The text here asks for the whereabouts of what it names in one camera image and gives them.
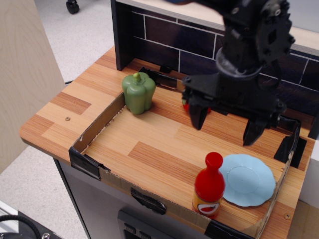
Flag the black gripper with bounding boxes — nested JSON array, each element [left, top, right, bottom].
[[182, 74, 287, 146]]

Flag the red hot sauce bottle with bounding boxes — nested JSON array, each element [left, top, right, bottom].
[[192, 152, 225, 219]]

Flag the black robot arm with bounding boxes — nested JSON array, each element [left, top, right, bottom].
[[182, 0, 295, 146]]

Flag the cardboard fence with black tape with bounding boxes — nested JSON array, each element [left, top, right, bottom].
[[71, 63, 314, 239]]

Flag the red toy strawberry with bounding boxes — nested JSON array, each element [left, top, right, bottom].
[[182, 99, 211, 113]]

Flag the light blue plate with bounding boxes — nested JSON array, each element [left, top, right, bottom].
[[220, 154, 276, 207]]

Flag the dark tiled backsplash panel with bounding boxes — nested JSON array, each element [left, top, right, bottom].
[[111, 0, 319, 138]]

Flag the green toy bell pepper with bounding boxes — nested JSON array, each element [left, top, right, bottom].
[[122, 72, 156, 115]]

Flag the grey cabinet base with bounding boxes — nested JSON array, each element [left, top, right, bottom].
[[55, 160, 206, 239]]

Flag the black caster wheel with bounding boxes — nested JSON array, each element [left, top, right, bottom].
[[66, 0, 80, 14]]

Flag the light wooden board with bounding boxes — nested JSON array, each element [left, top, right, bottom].
[[0, 0, 64, 171]]

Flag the black braided cable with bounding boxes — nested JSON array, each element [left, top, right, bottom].
[[0, 215, 40, 239]]

